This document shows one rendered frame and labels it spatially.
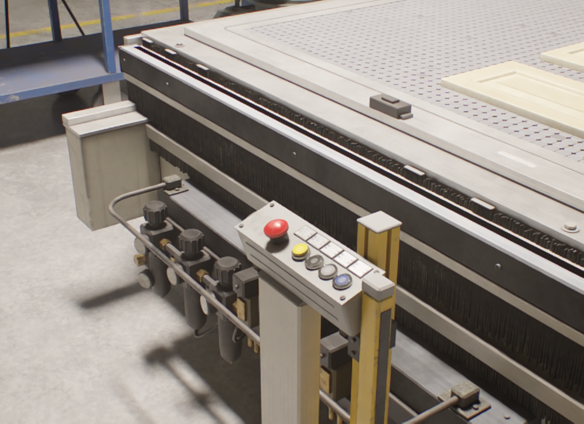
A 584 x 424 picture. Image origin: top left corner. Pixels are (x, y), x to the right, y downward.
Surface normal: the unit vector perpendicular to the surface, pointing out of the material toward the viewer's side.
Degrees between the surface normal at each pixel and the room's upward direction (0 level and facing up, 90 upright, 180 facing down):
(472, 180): 0
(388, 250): 90
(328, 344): 0
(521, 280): 90
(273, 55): 0
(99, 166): 90
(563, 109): 12
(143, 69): 90
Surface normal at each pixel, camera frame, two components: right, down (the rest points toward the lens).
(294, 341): -0.81, 0.26
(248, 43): 0.00, -0.89
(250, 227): -0.25, -0.76
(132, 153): 0.58, 0.36
